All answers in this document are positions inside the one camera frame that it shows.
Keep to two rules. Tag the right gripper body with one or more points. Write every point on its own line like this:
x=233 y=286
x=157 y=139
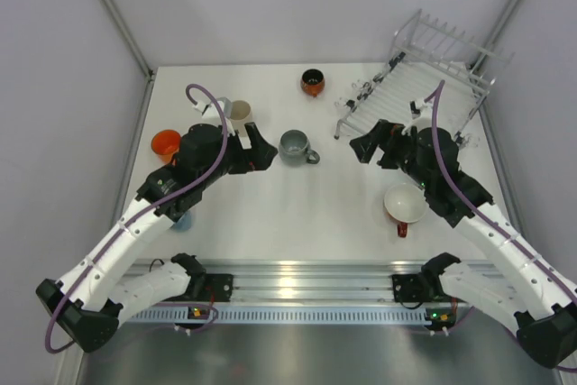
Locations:
x=401 y=148

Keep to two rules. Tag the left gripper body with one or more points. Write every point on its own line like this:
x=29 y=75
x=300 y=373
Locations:
x=246 y=156

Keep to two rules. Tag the orange mug black handle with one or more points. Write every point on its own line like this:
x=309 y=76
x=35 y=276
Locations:
x=165 y=144

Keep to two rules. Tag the aluminium mounting rail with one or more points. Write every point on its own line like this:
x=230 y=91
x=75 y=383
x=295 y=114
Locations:
x=308 y=283

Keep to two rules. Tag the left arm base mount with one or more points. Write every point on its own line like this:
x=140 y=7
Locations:
x=209 y=287

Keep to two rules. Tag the grey ceramic mug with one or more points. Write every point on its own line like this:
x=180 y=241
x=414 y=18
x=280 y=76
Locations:
x=295 y=149

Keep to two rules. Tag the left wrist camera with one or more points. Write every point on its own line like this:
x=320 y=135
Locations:
x=210 y=112

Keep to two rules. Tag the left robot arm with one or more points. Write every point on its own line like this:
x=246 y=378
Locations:
x=91 y=302

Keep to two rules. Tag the black and red bowl cup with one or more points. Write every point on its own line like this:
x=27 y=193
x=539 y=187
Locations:
x=312 y=82

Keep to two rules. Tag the beige tumbler cup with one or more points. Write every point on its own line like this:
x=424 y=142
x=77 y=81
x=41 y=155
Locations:
x=240 y=115

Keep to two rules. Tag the slotted cable duct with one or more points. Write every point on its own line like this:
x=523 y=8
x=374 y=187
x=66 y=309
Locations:
x=285 y=316

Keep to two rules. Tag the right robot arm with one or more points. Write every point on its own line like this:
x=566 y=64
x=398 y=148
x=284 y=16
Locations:
x=537 y=304

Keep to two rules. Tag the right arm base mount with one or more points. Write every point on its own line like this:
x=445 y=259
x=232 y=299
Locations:
x=409 y=291

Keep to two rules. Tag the white and red mug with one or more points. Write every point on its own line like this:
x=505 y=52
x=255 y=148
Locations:
x=405 y=204

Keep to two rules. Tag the blue ceramic mug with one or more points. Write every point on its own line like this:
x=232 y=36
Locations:
x=184 y=223

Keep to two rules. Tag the silver metal dish rack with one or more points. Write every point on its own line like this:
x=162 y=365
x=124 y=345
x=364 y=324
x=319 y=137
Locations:
x=423 y=52

